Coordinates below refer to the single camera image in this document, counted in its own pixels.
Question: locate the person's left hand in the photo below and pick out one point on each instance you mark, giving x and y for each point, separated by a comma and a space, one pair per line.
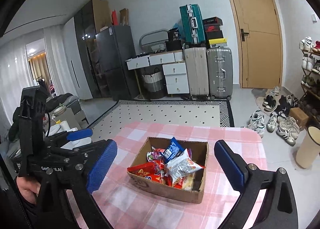
29, 188

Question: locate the silver grey suitcase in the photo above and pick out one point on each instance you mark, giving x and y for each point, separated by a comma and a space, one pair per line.
220, 72

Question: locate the white drawer desk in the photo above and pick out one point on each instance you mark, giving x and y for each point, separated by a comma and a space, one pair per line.
168, 68

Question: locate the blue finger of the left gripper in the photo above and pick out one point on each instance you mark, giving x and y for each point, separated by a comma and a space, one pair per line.
78, 135

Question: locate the stacked shoe boxes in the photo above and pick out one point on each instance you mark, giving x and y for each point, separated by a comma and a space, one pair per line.
213, 33

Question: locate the black refrigerator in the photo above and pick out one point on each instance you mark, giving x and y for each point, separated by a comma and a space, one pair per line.
115, 46

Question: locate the cream waste bin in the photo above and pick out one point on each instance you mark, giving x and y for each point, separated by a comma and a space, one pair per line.
309, 148

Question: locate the oval mirror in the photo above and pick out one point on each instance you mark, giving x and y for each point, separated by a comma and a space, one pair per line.
153, 38

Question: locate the black bag on desk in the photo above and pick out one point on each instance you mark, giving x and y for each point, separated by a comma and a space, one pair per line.
175, 40

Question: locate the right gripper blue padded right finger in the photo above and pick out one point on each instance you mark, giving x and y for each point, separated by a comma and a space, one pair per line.
278, 209

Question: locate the white curtain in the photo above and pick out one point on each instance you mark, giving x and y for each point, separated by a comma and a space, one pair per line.
16, 73

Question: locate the woven laundry basket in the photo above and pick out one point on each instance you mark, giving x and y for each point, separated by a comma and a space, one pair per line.
153, 82

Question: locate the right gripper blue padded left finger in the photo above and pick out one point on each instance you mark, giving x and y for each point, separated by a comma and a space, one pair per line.
53, 204

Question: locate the small brown cardboard box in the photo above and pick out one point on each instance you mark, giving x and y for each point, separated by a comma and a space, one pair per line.
300, 117

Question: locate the teal suitcase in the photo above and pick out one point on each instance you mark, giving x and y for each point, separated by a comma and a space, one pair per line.
192, 22

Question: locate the wooden door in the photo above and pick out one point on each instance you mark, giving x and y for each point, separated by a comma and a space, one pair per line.
260, 43

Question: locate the red orange snack packet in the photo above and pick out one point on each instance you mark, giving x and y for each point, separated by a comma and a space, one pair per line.
152, 170

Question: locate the cream biscuit clear packet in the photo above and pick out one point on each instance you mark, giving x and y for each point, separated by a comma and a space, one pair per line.
187, 182

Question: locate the shoe rack with shoes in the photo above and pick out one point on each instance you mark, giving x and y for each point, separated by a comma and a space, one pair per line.
309, 102

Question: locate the white wardrobe panel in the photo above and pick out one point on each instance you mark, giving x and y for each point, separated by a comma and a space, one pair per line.
74, 61

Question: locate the blue Oreo cookie packet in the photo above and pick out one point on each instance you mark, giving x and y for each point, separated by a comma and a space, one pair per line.
173, 150

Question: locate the beige suitcase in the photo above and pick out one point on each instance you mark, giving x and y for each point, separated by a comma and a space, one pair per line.
197, 71

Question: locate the dark glass cabinet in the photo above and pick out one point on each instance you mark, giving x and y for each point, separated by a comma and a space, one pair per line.
88, 22

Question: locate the SF Express cardboard box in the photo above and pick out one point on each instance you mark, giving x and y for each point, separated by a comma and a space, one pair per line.
151, 151

